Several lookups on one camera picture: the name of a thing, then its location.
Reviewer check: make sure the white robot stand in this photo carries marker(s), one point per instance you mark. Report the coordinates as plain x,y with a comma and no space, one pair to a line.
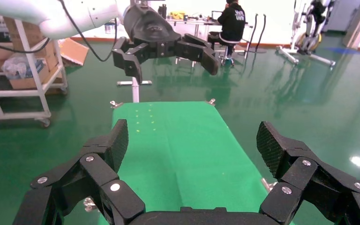
307,40

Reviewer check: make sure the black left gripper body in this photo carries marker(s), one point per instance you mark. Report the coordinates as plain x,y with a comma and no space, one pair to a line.
150,28

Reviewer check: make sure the flat cardboard sheet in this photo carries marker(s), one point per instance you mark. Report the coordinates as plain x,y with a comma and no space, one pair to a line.
73,51

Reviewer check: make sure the yellow object on desk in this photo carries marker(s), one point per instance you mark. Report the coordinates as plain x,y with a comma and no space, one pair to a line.
177,15

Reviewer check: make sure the cardboard box with plastic bags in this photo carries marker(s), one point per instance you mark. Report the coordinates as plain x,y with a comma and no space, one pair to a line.
27,84

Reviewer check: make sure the silver binder clip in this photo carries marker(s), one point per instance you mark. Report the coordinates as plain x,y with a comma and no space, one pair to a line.
89,204
115,104
268,185
211,101

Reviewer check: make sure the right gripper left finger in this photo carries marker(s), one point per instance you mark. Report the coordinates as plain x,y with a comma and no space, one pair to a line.
96,174

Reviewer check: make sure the open laptop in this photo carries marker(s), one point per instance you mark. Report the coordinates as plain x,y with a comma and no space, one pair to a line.
216,15

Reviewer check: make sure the grey cabinet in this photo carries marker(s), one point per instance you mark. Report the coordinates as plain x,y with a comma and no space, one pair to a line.
338,14

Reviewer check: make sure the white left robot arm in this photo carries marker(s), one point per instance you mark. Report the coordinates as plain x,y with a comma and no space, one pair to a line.
74,15

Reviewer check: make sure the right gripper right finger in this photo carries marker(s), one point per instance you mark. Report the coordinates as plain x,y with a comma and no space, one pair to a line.
301,174

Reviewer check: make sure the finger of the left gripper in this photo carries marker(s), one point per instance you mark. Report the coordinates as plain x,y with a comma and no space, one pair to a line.
201,52
128,60

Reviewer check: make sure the white round stool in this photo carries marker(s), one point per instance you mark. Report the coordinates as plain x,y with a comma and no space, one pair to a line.
229,41

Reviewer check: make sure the black bottle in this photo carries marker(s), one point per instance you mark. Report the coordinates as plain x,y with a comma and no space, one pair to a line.
163,11

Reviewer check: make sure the black bent tube frame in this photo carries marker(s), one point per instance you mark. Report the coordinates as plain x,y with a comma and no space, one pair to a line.
264,18

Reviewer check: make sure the white office desk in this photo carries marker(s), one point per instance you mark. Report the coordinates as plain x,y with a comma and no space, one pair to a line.
192,21

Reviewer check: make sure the small grey bin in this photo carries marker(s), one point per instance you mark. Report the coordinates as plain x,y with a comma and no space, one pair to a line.
109,28

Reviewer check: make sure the clear plastic bag bundle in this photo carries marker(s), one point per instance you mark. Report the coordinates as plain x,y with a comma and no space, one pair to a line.
18,66

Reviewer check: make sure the white metal table leg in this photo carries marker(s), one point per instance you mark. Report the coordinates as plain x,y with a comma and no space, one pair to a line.
135,93

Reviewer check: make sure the white metal shelf cart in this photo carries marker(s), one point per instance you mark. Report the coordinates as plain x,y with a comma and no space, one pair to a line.
39,82

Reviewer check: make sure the seated person in black hoodie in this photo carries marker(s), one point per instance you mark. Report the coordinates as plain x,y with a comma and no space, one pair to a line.
231,21

